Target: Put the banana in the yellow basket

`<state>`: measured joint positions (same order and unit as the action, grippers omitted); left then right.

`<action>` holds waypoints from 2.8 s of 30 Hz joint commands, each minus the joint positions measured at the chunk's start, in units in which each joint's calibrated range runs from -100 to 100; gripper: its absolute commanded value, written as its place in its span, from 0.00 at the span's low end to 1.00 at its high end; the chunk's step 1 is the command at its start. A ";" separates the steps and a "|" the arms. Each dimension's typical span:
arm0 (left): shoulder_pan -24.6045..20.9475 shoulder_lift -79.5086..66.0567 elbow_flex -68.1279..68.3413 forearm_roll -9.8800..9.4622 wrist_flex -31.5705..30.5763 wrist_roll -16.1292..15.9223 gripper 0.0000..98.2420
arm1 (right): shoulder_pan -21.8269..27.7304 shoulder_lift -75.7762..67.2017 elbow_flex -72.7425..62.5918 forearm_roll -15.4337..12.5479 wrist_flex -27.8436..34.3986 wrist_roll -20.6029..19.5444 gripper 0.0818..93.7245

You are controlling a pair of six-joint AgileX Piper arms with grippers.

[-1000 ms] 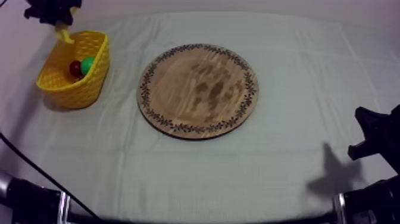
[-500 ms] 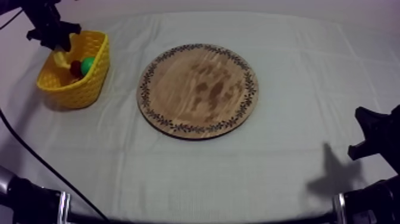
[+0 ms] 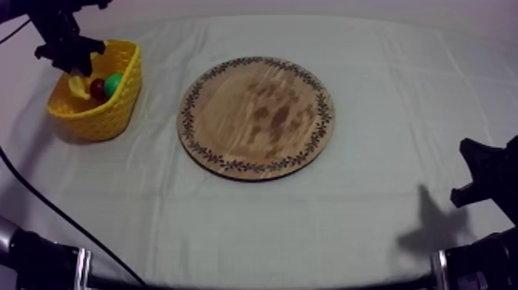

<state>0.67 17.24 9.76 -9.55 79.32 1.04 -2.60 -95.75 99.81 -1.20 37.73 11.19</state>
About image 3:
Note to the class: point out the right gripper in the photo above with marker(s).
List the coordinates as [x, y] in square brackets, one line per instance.
[502, 178]

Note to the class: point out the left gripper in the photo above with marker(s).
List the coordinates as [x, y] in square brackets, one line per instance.
[68, 50]

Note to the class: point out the yellow toy banana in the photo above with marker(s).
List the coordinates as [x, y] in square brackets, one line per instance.
[79, 88]

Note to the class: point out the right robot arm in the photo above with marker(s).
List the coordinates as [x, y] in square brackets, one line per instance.
[481, 263]

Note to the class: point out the yellow plastic basket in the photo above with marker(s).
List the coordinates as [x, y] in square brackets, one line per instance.
[103, 117]

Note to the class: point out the round wooden board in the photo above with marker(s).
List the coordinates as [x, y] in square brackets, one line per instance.
[255, 118]

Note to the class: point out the small red fruit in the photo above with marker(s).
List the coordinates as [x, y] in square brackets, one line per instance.
[96, 89]

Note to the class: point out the green toy pear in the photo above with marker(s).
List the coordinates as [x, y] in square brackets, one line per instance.
[112, 84]

